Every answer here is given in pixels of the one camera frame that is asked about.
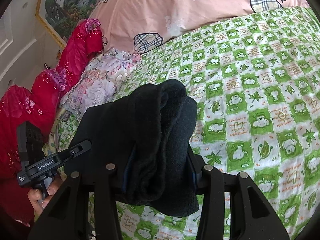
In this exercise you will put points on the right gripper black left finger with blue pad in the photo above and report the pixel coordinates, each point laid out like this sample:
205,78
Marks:
66,215

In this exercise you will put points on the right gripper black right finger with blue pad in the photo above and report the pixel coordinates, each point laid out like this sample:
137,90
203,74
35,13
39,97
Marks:
234,203

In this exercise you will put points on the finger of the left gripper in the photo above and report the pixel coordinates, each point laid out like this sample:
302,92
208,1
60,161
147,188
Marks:
80,148

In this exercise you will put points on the black pants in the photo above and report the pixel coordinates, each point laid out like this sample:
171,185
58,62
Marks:
146,136

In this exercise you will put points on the person's left hand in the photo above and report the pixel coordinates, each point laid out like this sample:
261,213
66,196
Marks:
35,196

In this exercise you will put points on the pale floral pillow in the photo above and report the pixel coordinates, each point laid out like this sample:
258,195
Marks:
101,79

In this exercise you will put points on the red floral quilt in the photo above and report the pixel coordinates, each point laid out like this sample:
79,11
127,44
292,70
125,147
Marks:
38,106

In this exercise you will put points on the green checkered bed sheet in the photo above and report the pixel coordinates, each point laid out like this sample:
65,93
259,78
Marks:
255,79

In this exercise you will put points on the pink quilt with plaid hearts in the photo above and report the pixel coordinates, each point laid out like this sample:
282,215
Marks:
139,26

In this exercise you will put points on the landscape wall painting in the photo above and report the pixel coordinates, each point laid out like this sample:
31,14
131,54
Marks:
60,17

